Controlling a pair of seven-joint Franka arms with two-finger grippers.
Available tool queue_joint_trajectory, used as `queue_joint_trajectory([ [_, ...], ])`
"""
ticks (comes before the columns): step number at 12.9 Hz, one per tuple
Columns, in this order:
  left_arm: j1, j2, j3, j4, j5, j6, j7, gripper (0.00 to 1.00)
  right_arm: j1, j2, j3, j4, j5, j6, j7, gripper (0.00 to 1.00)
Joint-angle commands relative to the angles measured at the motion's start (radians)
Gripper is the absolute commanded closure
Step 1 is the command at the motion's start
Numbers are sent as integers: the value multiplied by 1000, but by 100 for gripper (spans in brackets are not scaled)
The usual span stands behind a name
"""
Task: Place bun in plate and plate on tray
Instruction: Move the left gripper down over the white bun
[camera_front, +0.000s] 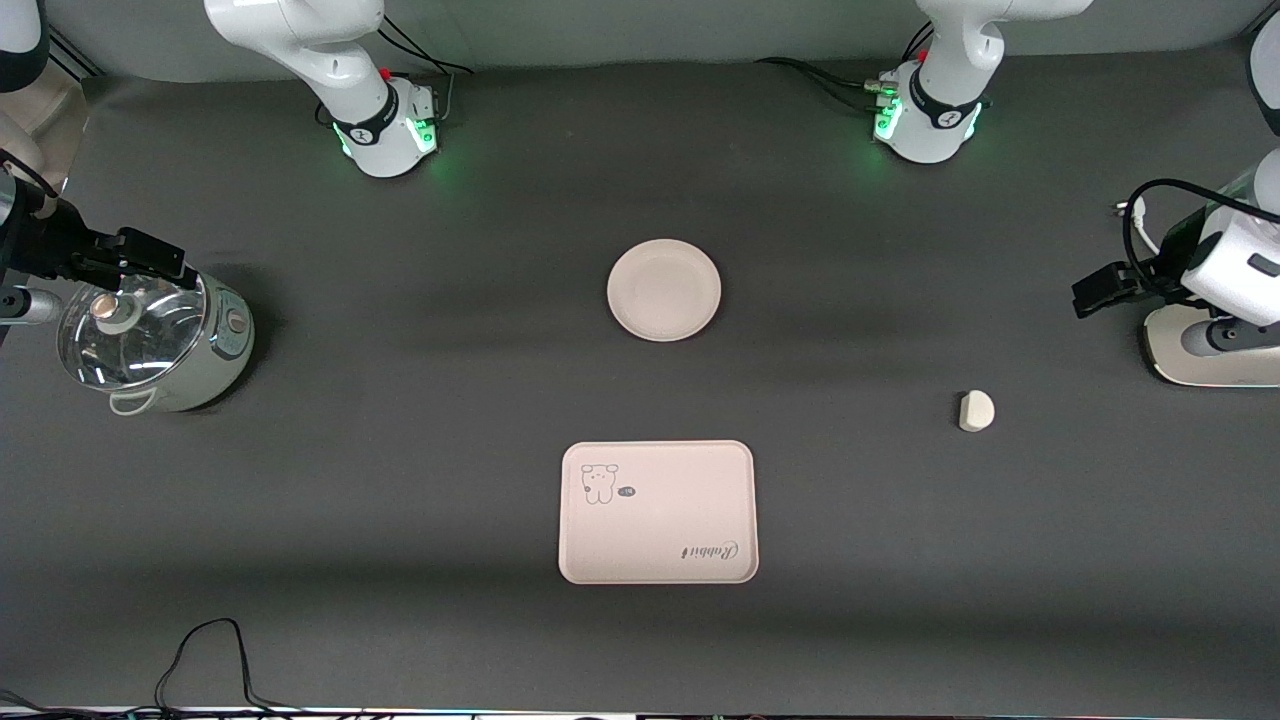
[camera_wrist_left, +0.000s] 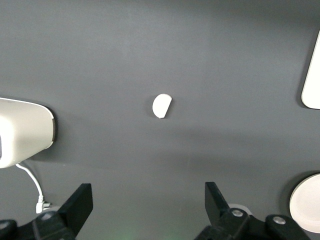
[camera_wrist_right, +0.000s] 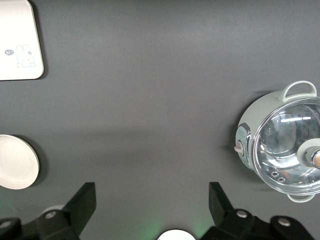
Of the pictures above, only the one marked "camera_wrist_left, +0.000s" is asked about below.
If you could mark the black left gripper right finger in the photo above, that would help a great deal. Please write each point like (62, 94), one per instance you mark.
(216, 207)

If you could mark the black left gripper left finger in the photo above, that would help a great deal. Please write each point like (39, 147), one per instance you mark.
(77, 207)

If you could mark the round cream plate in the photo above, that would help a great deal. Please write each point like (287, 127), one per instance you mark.
(307, 202)

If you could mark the cream rectangular rabbit tray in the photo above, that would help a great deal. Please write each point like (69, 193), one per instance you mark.
(313, 82)

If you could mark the cream white toaster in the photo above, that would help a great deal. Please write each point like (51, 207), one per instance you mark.
(22, 132)

